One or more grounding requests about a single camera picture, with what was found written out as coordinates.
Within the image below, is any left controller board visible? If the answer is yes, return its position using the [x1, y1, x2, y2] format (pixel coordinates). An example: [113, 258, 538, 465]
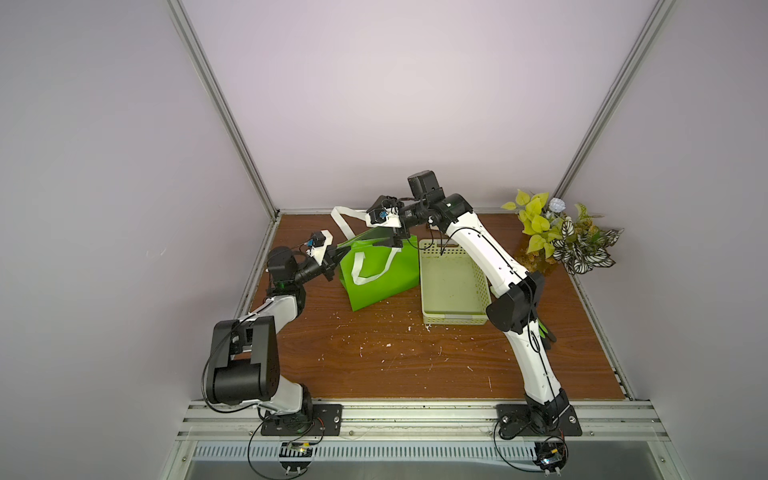
[278, 441, 315, 478]

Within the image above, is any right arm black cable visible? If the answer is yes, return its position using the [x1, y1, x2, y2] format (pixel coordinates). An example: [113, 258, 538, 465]
[490, 413, 547, 474]

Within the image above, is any right controller board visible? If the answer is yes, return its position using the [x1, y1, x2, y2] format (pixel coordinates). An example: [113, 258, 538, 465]
[534, 437, 569, 475]

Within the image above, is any potted plant in amber vase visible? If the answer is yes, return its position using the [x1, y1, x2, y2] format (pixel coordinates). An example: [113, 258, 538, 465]
[502, 190, 623, 275]

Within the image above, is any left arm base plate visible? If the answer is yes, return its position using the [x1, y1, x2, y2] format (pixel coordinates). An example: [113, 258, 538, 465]
[260, 403, 343, 437]

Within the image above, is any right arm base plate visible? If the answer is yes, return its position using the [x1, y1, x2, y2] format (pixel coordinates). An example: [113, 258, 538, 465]
[496, 403, 583, 440]

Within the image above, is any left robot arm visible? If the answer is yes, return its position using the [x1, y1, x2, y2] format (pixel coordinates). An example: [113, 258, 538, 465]
[201, 245, 350, 422]

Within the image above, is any green insulated delivery bag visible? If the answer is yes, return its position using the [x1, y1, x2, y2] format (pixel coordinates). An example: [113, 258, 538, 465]
[331, 206, 420, 311]

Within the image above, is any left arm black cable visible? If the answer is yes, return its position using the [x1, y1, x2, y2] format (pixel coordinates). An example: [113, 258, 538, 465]
[247, 413, 313, 480]

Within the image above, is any aluminium front rail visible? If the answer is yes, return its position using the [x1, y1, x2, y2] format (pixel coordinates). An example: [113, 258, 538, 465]
[175, 399, 669, 442]

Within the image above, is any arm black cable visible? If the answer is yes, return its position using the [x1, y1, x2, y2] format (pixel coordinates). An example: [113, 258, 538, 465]
[247, 413, 313, 480]
[490, 413, 547, 474]

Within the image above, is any controller board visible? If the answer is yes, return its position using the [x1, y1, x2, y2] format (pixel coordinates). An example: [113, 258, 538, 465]
[534, 437, 569, 475]
[278, 441, 315, 478]

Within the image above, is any pale green plastic basket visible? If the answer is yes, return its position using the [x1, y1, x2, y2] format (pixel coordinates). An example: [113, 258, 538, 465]
[418, 239, 491, 326]

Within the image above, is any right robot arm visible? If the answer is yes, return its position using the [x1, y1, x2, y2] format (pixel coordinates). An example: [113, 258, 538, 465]
[368, 170, 570, 432]

